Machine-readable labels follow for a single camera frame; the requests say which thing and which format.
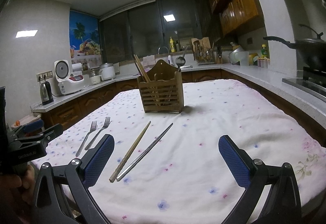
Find wooden chopstick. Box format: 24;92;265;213
109;121;151;183

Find steel chopstick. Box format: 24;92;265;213
116;123;174;181

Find wooden utensil holder box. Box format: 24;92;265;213
137;59;184;113

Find steel spoon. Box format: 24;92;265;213
175;47;187;71

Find dish rack with utensils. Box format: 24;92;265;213
191;37;216;65

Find kitchen sink faucet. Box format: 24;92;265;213
157;46;170;57

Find person's left hand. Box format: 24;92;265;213
1;164;35;210

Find steel electric kettle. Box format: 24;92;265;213
40;81;54;105

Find steel fork left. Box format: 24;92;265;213
75;121;97;157

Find steel fork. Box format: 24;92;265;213
85;117;110;151
75;121;97;157

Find steel fork right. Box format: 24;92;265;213
85;117;110;151

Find white red rice cooker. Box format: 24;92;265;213
54;60;85;95

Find white floral tablecloth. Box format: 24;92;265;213
34;80;325;223

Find white round rice cooker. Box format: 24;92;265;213
99;63;116;81

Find tropical fruit poster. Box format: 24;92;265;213
69;11;102;68

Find translucent plastic jug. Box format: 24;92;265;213
238;51;249;67

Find gas stove top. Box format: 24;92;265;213
282;67;326;102

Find wooden chopsticks in holder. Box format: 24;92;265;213
134;55;150;83

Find green yellow oil bottle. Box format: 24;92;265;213
261;44;270;59

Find pink cloth on sink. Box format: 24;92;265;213
143;55;156;68

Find yellow bottle on windowsill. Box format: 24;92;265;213
169;37;176;53

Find wall power socket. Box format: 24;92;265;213
36;70;53;82

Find black wok with handle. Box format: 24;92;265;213
263;24;326;72

